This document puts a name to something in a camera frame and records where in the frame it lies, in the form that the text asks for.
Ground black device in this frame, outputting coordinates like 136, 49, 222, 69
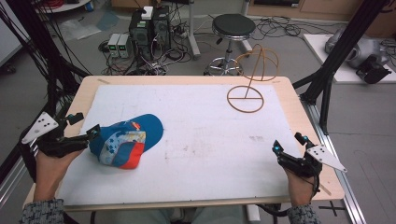
355, 54, 393, 85

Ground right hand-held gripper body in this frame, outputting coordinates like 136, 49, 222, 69
276, 144, 348, 179

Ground grey rounded shell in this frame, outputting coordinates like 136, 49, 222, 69
324, 28, 390, 70

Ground person's right hand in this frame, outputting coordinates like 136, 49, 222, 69
283, 167, 316, 207

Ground tangle of floor cables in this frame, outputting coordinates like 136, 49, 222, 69
251, 15, 339, 42

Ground person's legs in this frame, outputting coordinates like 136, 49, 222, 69
101, 205, 248, 224

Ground person's left hand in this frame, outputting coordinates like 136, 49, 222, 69
33, 147, 86, 203

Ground wooden wire hat stand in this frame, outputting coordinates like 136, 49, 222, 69
226, 43, 280, 114

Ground grey power supply unit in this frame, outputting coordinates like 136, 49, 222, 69
117, 33, 131, 59
106, 33, 121, 59

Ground black computer tower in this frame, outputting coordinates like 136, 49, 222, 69
128, 8, 154, 61
151, 5, 172, 54

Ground white table mat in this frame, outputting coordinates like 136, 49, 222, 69
57, 83, 303, 207

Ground clear plastic sheet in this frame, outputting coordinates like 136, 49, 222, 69
58, 18, 103, 42

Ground white box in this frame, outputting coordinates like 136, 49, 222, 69
140, 6, 154, 21

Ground white floor board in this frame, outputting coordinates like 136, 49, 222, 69
303, 33, 396, 85

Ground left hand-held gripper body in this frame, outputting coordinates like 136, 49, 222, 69
21, 111, 92, 159

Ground black metal frame post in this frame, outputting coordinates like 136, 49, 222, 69
6, 0, 90, 125
292, 0, 394, 135

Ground grey metal table leg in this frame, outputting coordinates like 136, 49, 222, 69
186, 0, 202, 61

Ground black round stool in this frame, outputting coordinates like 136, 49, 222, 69
203, 13, 257, 77

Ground aluminium rail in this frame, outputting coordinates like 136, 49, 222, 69
299, 94, 368, 224

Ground blue and orange cap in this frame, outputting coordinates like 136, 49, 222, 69
89, 113, 164, 171

